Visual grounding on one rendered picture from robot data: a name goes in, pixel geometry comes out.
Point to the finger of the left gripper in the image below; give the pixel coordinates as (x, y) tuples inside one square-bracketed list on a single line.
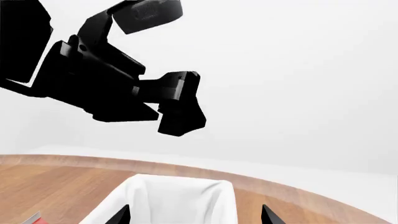
[(180, 112), (130, 115)]

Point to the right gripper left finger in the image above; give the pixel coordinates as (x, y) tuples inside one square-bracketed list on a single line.
[(122, 217)]

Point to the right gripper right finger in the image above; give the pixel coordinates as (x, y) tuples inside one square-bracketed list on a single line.
[(269, 217)]

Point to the white fabric basket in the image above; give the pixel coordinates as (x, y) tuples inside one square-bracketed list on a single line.
[(174, 198)]

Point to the red white food package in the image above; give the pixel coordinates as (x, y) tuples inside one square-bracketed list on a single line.
[(39, 221)]

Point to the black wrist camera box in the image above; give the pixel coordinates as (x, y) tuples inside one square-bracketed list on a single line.
[(149, 21)]

